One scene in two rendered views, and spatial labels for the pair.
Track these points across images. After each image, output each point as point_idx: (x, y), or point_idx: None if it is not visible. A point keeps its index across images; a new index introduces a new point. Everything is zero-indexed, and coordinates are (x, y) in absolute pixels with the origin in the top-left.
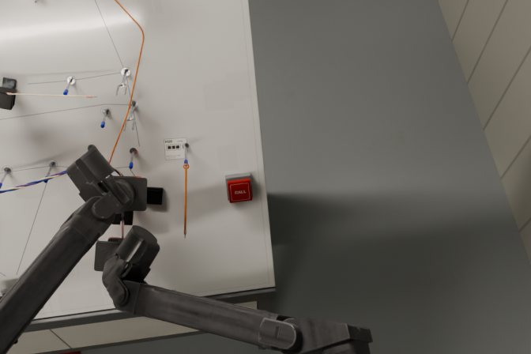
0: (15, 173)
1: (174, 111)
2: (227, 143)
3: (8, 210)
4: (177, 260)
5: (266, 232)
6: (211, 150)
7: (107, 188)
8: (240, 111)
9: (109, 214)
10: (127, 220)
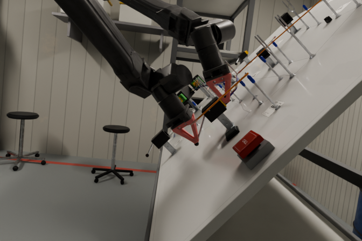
0: (232, 102)
1: (302, 82)
2: (296, 114)
3: None
4: (184, 185)
5: (209, 218)
6: (282, 116)
7: (205, 24)
8: (335, 89)
9: (184, 13)
10: (204, 108)
